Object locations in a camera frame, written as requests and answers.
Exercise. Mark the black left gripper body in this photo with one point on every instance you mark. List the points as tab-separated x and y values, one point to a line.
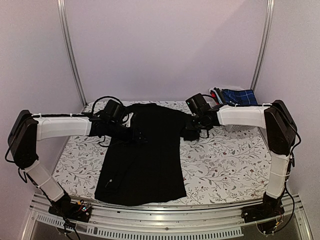
123	137

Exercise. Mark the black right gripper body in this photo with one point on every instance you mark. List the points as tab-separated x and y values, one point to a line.
196	124

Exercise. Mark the black long sleeve shirt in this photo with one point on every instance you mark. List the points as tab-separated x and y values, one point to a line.
134	173

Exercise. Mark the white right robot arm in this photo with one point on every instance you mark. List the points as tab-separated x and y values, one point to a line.
265	130

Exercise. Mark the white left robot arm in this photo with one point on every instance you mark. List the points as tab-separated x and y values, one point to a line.
30	129

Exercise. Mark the white plastic laundry basket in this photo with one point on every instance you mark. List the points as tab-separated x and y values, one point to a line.
233	128

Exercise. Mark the red black plaid shirt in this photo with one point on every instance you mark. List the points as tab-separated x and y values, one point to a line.
213	95

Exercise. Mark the light blue folded shirt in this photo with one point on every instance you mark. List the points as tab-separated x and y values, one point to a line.
217	96

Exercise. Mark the dark grey folded shirt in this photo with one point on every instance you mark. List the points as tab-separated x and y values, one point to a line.
221	96

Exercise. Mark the blue plaid shirt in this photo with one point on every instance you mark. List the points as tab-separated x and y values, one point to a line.
239	97

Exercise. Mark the floral white tablecloth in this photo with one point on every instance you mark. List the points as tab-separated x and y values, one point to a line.
80	163

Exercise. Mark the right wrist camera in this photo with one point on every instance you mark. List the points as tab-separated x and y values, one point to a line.
197	104

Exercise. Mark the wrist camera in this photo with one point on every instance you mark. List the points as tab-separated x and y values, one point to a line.
113	112
197	104

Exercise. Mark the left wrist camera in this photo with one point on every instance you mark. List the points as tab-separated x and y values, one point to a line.
113	112

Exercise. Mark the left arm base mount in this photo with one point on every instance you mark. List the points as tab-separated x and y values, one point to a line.
66	208

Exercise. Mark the aluminium front rail frame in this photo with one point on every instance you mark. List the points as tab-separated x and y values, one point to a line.
166	222

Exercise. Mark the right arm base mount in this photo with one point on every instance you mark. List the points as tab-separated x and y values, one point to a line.
270	212

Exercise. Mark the right aluminium corner post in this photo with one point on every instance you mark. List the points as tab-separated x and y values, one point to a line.
270	4

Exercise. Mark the aluminium corner post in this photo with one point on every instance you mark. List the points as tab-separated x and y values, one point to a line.
270	4
61	6

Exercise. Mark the left aluminium corner post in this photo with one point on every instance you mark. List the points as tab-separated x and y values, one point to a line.
61	6

